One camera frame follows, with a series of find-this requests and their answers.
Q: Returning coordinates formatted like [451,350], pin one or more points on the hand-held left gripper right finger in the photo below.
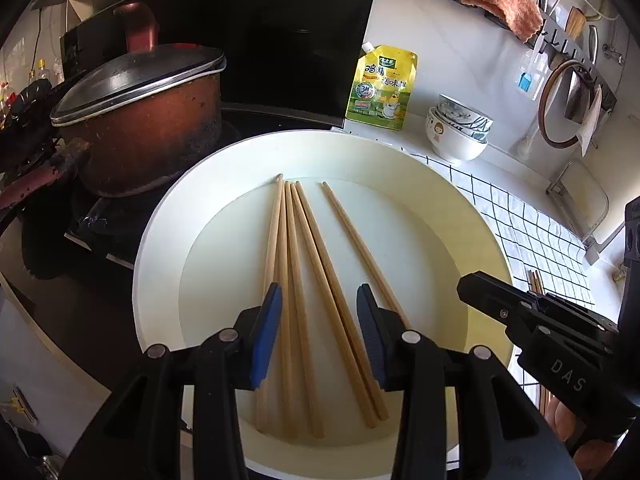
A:
[369,340]

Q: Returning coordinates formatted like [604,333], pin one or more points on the orange dish rag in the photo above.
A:
[500,0]

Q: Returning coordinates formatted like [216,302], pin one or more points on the blue silicone brush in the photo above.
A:
[525,81]

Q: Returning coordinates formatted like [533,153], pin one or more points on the black gas stove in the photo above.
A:
[100,240]

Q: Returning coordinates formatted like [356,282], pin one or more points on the wooden spatula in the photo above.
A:
[575,25]

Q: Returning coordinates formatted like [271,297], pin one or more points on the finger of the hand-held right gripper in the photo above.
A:
[495,297]

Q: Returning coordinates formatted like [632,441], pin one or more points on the round brown-rimmed lid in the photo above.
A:
[545,110]

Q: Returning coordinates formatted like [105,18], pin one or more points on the blue patterned bowl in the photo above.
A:
[465,110]
[481,135]

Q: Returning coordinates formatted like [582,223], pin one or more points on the wooden chopstick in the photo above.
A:
[360,245]
[305,335]
[331,285]
[285,240]

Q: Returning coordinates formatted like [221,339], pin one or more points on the metal board rack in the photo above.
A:
[596,252]

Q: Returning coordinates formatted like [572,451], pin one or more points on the black range hood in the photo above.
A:
[280,45]

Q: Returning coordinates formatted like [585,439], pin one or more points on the large white basin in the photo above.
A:
[425,240]

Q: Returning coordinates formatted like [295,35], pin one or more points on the white black checkered cloth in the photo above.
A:
[525,230]

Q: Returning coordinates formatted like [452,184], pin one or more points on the metal pot lid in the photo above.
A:
[140,80]

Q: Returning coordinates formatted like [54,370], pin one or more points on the clear oil bottle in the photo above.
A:
[42,72]

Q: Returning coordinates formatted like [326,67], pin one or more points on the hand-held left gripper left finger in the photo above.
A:
[265,340]

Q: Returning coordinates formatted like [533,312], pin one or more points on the white bowl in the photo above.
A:
[455,147]

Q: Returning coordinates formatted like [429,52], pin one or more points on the pile of wooden chopsticks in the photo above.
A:
[535,282]

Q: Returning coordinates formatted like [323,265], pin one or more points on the grey wall hook rail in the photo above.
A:
[565,45]

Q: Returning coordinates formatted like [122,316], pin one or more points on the white hanging cloth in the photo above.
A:
[590,125]

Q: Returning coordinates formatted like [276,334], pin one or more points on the person's right hand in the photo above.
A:
[560,422]

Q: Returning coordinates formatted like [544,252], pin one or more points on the white hanging ladle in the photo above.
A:
[525,147]

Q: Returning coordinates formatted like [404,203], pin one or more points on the yellow seasoning pouch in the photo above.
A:
[380,95]

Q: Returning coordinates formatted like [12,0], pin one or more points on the red-brown cooking pot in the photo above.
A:
[150,150]

